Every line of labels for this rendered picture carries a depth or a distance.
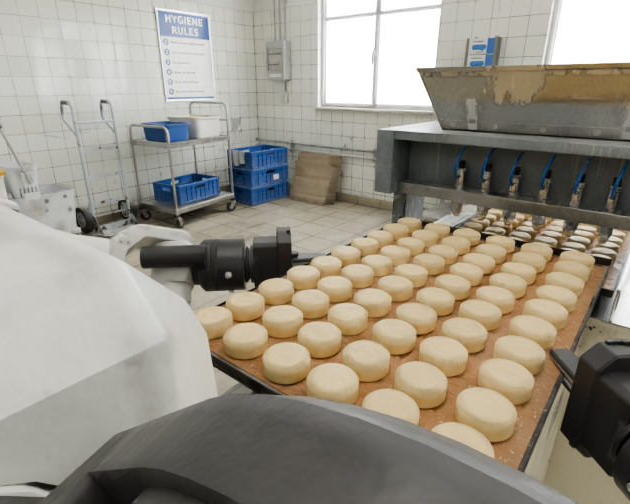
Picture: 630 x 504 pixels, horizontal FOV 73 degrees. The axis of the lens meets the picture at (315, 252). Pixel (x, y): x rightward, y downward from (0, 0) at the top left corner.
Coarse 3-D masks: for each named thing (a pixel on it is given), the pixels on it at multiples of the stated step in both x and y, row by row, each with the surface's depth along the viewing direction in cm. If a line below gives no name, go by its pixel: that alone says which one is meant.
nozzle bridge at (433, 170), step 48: (384, 144) 106; (432, 144) 107; (480, 144) 92; (528, 144) 86; (576, 144) 80; (624, 144) 78; (384, 192) 110; (432, 192) 106; (480, 192) 100; (528, 192) 96; (624, 192) 85
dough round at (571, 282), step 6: (546, 276) 63; (552, 276) 63; (558, 276) 63; (564, 276) 63; (570, 276) 63; (576, 276) 63; (546, 282) 63; (552, 282) 62; (558, 282) 61; (564, 282) 61; (570, 282) 61; (576, 282) 61; (582, 282) 61; (570, 288) 60; (576, 288) 60; (582, 288) 61; (576, 294) 61
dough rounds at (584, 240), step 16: (464, 224) 118; (480, 224) 118; (496, 224) 118; (512, 224) 120; (528, 224) 118; (544, 224) 121; (560, 224) 118; (528, 240) 108; (544, 240) 106; (560, 240) 109; (576, 240) 106; (592, 240) 109; (608, 240) 106; (624, 240) 110; (608, 256) 97; (624, 256) 101; (608, 272) 89; (608, 288) 85
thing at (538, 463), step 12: (576, 348) 82; (564, 396) 88; (552, 408) 72; (552, 420) 77; (552, 432) 86; (540, 444) 71; (552, 444) 95; (540, 456) 77; (528, 468) 64; (540, 468) 84; (540, 480) 92
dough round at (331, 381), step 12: (312, 372) 42; (324, 372) 42; (336, 372) 42; (348, 372) 42; (312, 384) 40; (324, 384) 40; (336, 384) 40; (348, 384) 40; (312, 396) 40; (324, 396) 39; (336, 396) 39; (348, 396) 39
